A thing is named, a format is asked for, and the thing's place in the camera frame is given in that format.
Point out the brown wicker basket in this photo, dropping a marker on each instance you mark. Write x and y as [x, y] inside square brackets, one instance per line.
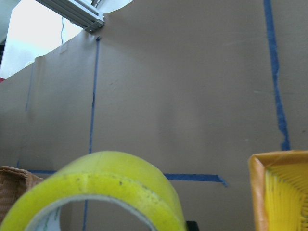
[14, 182]

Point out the aluminium frame post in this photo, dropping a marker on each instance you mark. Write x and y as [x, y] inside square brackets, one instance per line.
[78, 12]

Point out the yellow tape roll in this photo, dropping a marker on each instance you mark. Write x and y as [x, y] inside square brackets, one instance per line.
[124, 179]

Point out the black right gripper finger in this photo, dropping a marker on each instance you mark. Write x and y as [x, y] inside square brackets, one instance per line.
[192, 226]

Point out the yellow plastic basket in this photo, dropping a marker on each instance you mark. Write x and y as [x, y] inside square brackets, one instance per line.
[279, 183]

